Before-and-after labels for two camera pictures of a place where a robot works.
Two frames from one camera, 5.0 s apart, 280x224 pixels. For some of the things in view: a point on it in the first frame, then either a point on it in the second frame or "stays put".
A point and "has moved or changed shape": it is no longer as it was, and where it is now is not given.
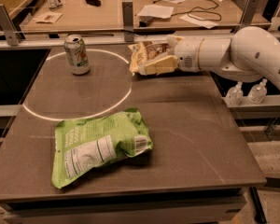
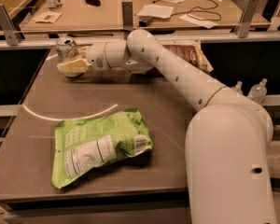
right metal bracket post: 249,11 stays put
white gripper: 187,54 to 96,56
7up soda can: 77,54 has moved or changed shape
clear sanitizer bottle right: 257,94 stays put
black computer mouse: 92,1 stays put
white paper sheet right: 199,22 stays put
